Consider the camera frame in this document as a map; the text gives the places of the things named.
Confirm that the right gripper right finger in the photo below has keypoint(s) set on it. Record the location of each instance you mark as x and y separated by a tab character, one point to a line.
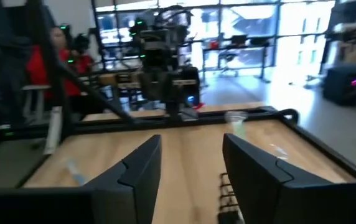
259	186

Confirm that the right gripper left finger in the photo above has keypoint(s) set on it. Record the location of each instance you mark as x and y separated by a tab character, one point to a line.
134	186

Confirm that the blue toothbrush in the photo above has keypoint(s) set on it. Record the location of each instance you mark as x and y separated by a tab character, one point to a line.
76	175

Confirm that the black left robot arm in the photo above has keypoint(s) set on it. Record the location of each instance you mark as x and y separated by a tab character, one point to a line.
165	84

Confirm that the white label strip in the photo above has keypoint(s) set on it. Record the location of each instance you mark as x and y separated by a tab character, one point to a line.
53	130

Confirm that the black cabinet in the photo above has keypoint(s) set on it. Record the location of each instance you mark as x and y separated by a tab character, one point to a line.
340	87

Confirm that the white stool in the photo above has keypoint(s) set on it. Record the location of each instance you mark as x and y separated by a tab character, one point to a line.
36	88

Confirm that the black background table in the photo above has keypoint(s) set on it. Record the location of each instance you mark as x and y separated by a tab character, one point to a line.
237	46

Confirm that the person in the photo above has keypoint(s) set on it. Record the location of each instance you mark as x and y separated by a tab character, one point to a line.
38	71

